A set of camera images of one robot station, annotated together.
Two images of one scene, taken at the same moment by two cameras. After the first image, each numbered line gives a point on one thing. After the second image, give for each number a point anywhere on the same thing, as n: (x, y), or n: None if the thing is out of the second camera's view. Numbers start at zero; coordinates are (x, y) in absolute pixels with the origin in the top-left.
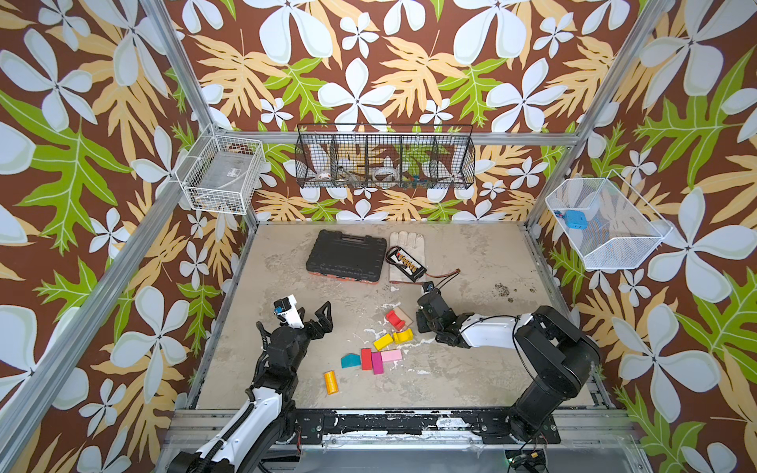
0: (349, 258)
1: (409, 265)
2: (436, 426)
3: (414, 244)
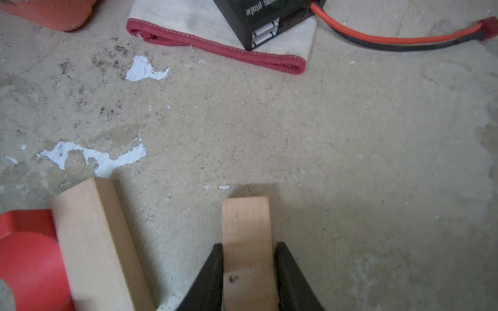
0: (64, 15)
1: (259, 23)
2: None
3: (198, 22)
